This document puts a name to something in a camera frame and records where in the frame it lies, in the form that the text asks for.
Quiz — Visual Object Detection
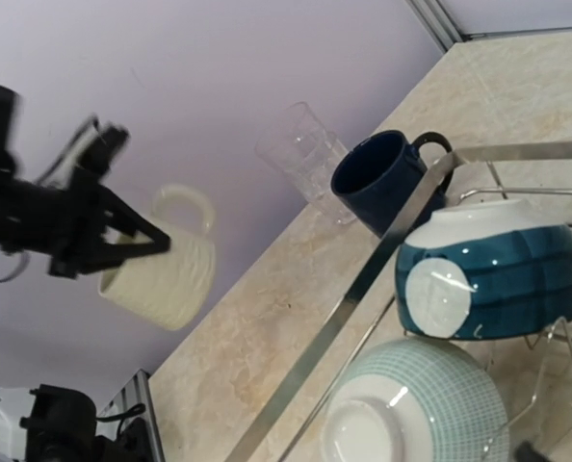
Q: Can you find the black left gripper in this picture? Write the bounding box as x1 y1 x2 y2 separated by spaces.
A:
0 115 170 278

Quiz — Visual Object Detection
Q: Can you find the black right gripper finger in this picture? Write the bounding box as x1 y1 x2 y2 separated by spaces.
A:
514 441 551 462

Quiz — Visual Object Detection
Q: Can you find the white ceramic mug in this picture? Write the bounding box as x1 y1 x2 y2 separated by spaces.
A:
98 184 217 331

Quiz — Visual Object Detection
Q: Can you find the teal white ceramic bowl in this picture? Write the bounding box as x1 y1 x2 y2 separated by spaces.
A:
394 199 572 341

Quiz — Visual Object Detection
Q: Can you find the clear glass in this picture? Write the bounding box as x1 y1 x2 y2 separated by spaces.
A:
297 132 354 225
254 102 348 222

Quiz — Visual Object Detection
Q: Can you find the dark blue mug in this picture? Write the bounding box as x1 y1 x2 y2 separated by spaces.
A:
331 130 453 238

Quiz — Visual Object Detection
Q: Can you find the grey striped ceramic bowl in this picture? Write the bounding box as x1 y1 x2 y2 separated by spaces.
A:
321 338 510 461

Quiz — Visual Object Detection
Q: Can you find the aluminium front rail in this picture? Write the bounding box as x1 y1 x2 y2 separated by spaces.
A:
96 370 165 462

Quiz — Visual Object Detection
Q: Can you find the metal wire dish rack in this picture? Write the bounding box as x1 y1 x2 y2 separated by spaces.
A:
228 141 572 461

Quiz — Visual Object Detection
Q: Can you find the left aluminium corner post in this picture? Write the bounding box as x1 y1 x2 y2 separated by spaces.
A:
406 0 464 52

